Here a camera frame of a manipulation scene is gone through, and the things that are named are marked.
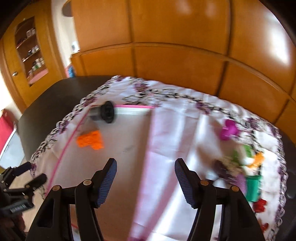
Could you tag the wooden display cabinet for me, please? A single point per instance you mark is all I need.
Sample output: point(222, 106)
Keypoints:
point(48, 41)

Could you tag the jars on cabinet shelves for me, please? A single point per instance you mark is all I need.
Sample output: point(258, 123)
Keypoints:
point(37, 62)

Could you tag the orange building block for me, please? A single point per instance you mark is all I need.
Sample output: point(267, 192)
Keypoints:
point(89, 140)

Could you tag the red cushion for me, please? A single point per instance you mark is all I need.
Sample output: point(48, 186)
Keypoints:
point(5, 129)

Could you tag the red plastic toy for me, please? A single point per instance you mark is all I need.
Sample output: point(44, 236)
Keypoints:
point(264, 226)
point(260, 205)

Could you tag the white floral embroidered tablecloth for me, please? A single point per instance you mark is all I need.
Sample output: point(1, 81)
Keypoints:
point(180, 139)

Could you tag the white tray with pink rim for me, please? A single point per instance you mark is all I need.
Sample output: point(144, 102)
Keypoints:
point(124, 139)

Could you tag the green plastic cup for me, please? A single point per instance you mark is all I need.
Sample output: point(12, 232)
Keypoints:
point(253, 187)

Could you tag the orange plastic piece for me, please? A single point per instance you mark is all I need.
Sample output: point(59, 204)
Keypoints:
point(258, 160)

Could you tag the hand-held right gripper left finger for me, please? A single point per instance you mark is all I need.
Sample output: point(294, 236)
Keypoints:
point(106, 183)

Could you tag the small blue object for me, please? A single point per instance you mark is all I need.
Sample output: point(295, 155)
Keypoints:
point(71, 71)

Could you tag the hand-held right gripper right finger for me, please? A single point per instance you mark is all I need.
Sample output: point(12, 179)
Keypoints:
point(185, 183)

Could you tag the dark purple plastic toy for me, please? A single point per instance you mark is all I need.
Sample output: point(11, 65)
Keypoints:
point(220, 168)

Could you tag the white and green plug-in device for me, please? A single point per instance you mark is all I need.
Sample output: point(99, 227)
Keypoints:
point(244, 154)

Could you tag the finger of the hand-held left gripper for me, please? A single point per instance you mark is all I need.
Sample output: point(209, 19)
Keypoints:
point(37, 181)
point(22, 167)

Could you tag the wooden wardrobe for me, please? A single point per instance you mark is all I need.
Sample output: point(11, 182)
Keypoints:
point(173, 30)

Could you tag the magenta plastic toy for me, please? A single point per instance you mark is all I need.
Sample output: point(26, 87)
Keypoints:
point(227, 131)

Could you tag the metal cabinet knob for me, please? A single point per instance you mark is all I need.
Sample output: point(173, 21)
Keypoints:
point(14, 74)

